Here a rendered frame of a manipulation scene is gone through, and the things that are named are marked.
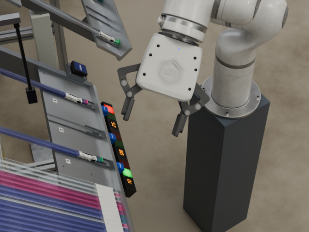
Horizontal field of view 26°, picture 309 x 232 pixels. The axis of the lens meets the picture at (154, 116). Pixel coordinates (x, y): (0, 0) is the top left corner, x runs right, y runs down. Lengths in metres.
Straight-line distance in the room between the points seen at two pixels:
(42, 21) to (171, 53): 1.10
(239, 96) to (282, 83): 1.12
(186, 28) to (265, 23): 0.67
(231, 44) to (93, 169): 0.52
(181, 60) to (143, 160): 1.68
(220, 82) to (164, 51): 0.86
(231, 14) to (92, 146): 0.87
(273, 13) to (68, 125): 0.64
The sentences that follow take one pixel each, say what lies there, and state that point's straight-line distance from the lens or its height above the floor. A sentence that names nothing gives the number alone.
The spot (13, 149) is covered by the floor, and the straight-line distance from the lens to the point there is 2.90.
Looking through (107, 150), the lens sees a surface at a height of 0.73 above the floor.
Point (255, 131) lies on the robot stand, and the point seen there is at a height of 0.58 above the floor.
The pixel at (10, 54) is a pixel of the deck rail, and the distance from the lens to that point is 1.95.
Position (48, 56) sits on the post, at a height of 0.65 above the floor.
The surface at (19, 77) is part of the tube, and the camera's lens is 1.89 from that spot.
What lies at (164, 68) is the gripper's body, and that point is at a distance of 1.14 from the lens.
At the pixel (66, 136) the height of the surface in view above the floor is 0.81.
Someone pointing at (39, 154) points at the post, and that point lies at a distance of 2.85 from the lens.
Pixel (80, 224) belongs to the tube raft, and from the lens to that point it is 1.67.
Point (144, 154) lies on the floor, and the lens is 2.82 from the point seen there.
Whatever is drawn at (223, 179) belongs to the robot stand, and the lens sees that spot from 2.28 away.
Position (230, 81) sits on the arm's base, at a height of 0.83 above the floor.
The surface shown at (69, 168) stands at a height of 0.82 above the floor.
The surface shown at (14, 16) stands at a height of 1.35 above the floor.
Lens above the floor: 2.28
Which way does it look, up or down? 51 degrees down
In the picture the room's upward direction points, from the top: straight up
